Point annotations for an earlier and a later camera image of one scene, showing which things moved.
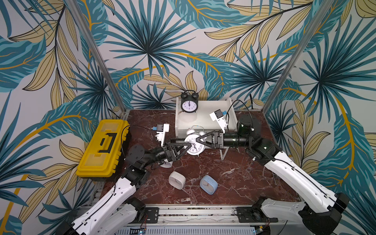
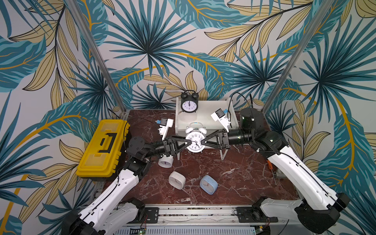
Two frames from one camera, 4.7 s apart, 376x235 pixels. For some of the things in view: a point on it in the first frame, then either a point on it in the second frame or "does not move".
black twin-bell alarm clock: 189,103 does not move
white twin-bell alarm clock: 167,164 does not move
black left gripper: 170,151 → 171,146
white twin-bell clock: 197,148 does not move
